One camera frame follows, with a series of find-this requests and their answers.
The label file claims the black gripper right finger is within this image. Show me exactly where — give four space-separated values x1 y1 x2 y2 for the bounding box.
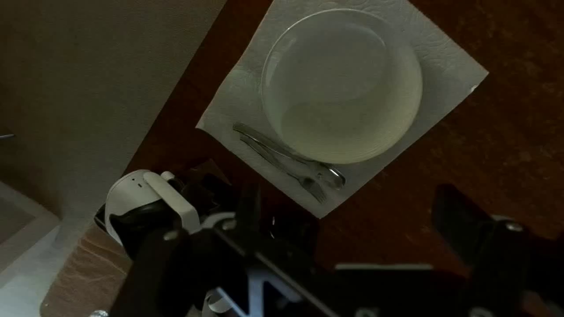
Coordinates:
432 181 564 317

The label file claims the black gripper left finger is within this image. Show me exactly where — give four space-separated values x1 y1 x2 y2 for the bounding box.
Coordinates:
109 174 340 317

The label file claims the white paper towel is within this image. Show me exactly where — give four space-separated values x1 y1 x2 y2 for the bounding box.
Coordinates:
196 0 490 219

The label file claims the silver fork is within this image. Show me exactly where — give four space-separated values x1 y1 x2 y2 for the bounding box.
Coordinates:
236 131 330 203

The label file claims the silver spoon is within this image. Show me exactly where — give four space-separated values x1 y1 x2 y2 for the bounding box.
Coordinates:
233 121 347 189

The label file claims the white round plate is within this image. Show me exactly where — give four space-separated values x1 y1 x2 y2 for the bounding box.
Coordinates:
259 4 425 165

